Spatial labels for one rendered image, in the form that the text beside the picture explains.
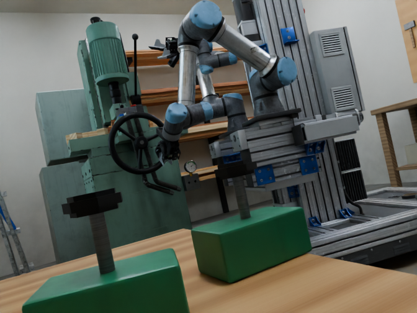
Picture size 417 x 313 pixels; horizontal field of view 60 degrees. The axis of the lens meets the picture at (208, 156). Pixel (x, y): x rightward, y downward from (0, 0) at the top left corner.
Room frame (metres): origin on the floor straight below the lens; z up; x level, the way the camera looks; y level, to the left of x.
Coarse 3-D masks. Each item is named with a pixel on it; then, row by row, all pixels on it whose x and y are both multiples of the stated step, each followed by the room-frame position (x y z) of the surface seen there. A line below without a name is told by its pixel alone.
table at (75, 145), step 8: (152, 128) 1.85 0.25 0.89; (96, 136) 1.73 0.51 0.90; (104, 136) 1.75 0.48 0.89; (120, 136) 1.68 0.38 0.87; (136, 136) 1.71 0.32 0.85; (72, 144) 1.69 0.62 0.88; (80, 144) 1.70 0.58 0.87; (88, 144) 1.72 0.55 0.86; (96, 144) 1.73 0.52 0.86; (104, 144) 1.75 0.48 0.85; (72, 152) 1.70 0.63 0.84; (80, 152) 1.77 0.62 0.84; (88, 152) 1.85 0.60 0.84
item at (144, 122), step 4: (120, 116) 1.69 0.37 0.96; (116, 120) 1.74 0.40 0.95; (132, 120) 1.71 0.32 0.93; (140, 120) 1.73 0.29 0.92; (144, 120) 1.74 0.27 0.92; (124, 124) 1.70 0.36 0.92; (132, 124) 1.71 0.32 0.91; (144, 124) 1.73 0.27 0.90; (148, 124) 1.74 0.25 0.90; (124, 128) 1.69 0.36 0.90; (136, 128) 1.72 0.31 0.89; (144, 128) 1.73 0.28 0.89; (148, 128) 1.74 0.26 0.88; (120, 132) 1.70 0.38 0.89; (128, 132) 1.70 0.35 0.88; (136, 132) 1.72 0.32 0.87
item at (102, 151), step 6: (156, 138) 1.85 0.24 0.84; (120, 144) 1.78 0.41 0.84; (126, 144) 1.79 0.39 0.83; (150, 144) 1.84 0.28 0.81; (156, 144) 1.85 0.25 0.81; (90, 150) 1.76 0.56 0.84; (96, 150) 1.73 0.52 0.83; (102, 150) 1.74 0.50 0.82; (108, 150) 1.75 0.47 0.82; (120, 150) 1.77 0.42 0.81; (126, 150) 1.78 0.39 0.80; (90, 156) 1.81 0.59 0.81
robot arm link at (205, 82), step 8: (200, 72) 2.33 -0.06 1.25; (200, 80) 2.30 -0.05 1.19; (208, 80) 2.29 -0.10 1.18; (200, 88) 2.29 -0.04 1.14; (208, 88) 2.24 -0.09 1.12; (208, 96) 2.19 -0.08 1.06; (216, 96) 2.20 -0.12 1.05; (216, 104) 2.15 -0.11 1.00; (216, 112) 2.16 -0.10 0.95; (224, 112) 2.17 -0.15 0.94
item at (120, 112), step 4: (120, 108) 1.71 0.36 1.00; (124, 108) 1.71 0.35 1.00; (128, 108) 1.72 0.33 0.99; (132, 108) 1.73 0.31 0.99; (136, 108) 1.74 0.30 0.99; (140, 108) 1.77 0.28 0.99; (116, 112) 1.77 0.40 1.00; (120, 112) 1.71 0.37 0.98; (124, 112) 1.71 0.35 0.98; (128, 112) 1.72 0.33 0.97; (116, 116) 1.79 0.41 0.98
